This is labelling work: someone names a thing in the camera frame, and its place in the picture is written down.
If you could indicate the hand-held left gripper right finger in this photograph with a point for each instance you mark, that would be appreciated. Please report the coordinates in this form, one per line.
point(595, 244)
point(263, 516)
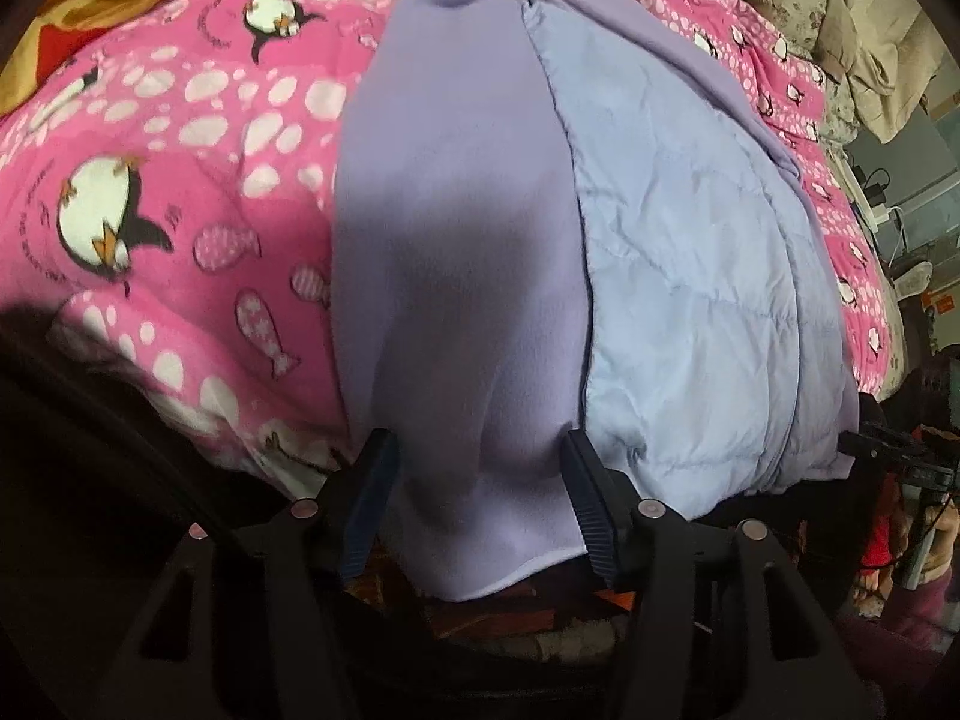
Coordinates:
point(592, 499)

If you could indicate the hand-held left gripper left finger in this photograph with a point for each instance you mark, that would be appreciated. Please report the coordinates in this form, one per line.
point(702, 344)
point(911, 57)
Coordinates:
point(367, 499)

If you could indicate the purple fleece-lined jacket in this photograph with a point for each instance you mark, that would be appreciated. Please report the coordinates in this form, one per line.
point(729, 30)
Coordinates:
point(465, 277)

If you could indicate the orange patterned dark cloth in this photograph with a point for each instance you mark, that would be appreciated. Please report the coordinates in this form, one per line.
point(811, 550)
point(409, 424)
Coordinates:
point(525, 615)

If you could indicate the person's maroon pants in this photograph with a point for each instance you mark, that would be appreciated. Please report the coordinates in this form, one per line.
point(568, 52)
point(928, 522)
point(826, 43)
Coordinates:
point(892, 637)

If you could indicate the white power strip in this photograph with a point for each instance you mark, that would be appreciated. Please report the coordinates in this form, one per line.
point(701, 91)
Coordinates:
point(889, 216)

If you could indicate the black charger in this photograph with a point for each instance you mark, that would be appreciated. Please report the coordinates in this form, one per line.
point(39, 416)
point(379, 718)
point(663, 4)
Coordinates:
point(876, 184)

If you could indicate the pink penguin print blanket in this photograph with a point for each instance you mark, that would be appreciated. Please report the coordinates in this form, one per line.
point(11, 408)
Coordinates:
point(187, 165)

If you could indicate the beige cloth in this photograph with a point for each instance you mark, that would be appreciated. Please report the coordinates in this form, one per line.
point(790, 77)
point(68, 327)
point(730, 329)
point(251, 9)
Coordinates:
point(877, 30)

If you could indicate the yellow and red cloth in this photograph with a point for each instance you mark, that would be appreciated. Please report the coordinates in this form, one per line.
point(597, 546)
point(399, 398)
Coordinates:
point(90, 0)

